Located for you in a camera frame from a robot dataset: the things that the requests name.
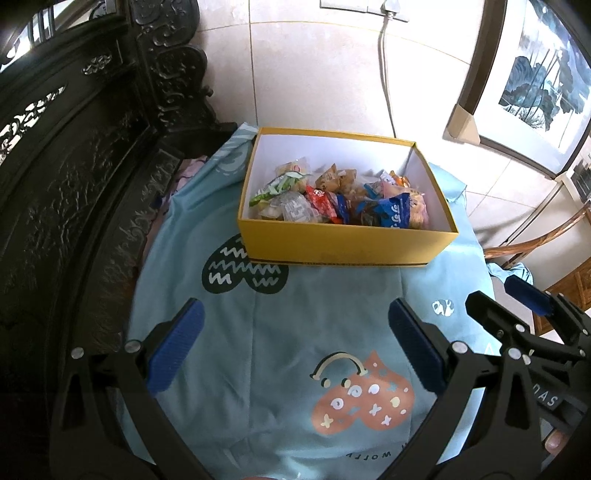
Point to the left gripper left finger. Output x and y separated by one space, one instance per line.
146 368

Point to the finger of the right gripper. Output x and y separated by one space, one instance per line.
567 319
502 324

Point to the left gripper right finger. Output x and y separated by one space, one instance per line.
451 371

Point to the pink cookie snack pack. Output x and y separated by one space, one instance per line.
419 217

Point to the blue snack bag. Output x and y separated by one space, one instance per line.
393 212

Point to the clear white candy bag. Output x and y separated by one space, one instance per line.
295 207

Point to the tan pastry snack bag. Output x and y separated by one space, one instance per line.
335 180

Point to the red small snack packet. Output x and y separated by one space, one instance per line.
320 201

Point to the pale green snack bag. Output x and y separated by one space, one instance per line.
279 185

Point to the person's right hand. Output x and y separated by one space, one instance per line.
555 442

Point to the blue cloth on chair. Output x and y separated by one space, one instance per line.
519 270

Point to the wooden armchair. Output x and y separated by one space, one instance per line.
560 266

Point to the light blue tablecloth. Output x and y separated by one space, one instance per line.
297 374

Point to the yellow cardboard box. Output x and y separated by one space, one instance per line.
384 168

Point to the framed lotus painting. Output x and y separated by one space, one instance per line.
527 92

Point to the dark carved wooden furniture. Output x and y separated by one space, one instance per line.
95 120

